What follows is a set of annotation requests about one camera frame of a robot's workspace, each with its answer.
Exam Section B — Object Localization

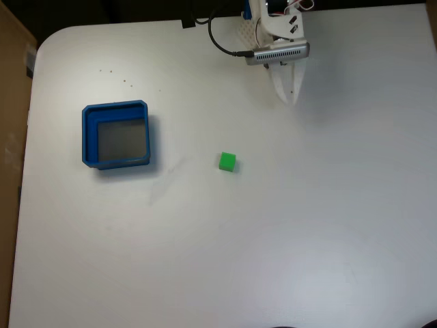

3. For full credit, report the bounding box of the green cube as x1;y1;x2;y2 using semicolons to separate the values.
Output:
218;151;238;173

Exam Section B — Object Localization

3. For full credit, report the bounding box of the blue box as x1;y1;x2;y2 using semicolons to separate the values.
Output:
81;99;152;171

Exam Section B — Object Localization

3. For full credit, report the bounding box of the brown cardboard box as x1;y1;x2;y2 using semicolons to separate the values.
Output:
0;0;38;328

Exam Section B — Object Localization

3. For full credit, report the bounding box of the silver camera box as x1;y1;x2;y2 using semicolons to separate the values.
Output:
246;42;311;67

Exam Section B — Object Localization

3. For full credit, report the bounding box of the black camera cable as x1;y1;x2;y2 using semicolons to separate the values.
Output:
191;5;255;59

